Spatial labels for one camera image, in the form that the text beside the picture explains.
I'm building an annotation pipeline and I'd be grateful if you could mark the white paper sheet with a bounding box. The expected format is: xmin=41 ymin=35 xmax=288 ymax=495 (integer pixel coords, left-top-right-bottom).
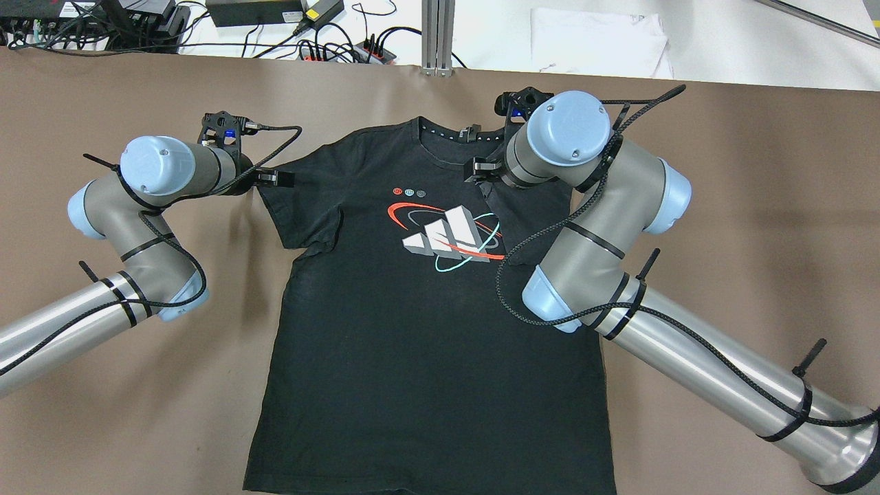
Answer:
xmin=530 ymin=8 xmax=674 ymax=79

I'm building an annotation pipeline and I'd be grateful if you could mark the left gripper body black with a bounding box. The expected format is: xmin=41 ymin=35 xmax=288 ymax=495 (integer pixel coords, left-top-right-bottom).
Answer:
xmin=223 ymin=155 xmax=261 ymax=195

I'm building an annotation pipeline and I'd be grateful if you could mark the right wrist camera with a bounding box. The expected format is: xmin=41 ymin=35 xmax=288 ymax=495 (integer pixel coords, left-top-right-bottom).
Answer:
xmin=494 ymin=87 xmax=554 ymax=123

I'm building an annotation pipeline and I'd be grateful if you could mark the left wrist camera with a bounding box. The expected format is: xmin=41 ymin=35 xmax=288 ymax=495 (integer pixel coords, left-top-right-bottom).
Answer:
xmin=197 ymin=111 xmax=262 ymax=149

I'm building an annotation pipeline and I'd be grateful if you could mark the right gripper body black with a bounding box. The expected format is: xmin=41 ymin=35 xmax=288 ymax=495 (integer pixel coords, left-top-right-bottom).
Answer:
xmin=485 ymin=148 xmax=530 ymax=189

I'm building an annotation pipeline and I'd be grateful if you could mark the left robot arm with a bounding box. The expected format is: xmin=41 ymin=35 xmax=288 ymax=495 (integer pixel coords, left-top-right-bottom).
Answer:
xmin=1 ymin=137 xmax=294 ymax=395

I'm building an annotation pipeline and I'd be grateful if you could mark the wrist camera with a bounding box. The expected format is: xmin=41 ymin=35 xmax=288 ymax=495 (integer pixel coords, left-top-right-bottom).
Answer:
xmin=494 ymin=87 xmax=554 ymax=123
xmin=197 ymin=111 xmax=262 ymax=149

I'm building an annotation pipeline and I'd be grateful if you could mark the power strip with plugs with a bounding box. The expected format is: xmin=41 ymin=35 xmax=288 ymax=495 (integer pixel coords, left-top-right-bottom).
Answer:
xmin=294 ymin=41 xmax=398 ymax=65

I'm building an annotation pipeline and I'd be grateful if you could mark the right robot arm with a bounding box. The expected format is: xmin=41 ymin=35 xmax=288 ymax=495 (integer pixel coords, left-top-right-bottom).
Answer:
xmin=464 ymin=85 xmax=878 ymax=494

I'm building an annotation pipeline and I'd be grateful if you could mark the aluminium frame cage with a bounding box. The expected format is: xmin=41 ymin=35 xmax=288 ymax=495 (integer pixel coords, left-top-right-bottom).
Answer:
xmin=421 ymin=0 xmax=456 ymax=76

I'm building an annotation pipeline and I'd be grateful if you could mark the black power adapter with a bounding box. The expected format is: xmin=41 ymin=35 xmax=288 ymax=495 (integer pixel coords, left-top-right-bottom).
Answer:
xmin=204 ymin=1 xmax=308 ymax=28

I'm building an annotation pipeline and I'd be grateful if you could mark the black printed t-shirt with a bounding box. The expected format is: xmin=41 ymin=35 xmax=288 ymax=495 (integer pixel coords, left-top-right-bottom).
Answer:
xmin=244 ymin=117 xmax=616 ymax=494

